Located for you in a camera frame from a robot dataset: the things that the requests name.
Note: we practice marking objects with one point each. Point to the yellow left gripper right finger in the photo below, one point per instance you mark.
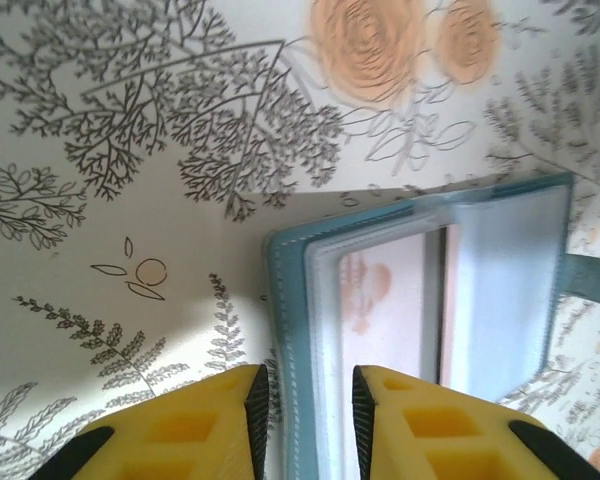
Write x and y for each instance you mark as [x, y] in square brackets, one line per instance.
[455, 435]

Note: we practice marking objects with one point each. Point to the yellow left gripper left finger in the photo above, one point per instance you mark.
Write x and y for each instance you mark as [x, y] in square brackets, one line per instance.
[180, 435]

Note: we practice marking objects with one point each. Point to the pink floral credit card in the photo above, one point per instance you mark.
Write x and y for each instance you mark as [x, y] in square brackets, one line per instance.
[380, 325]

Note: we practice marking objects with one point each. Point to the blue leather card holder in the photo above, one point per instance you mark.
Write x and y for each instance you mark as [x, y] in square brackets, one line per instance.
[292, 325]

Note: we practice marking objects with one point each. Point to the floral patterned table cover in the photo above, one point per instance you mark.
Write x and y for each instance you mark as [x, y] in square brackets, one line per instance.
[130, 200]

